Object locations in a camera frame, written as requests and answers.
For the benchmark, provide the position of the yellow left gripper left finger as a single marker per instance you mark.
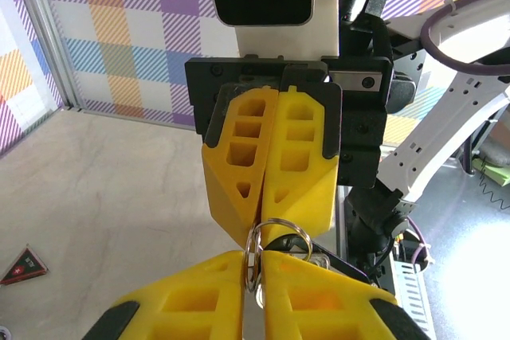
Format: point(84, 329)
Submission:
point(191, 304)

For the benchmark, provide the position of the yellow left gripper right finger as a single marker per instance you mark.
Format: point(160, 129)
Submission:
point(318, 308)

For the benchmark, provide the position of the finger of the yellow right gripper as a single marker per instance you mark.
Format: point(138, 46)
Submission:
point(223, 180)
point(311, 192)

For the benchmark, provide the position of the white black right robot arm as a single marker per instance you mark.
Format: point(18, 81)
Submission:
point(446, 125)

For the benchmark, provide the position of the green box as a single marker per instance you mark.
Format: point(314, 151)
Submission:
point(496, 170)

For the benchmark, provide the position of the red black triangular badge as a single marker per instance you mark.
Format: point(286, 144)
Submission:
point(22, 268)

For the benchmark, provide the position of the aluminium corner post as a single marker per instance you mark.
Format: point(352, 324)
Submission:
point(44, 33)

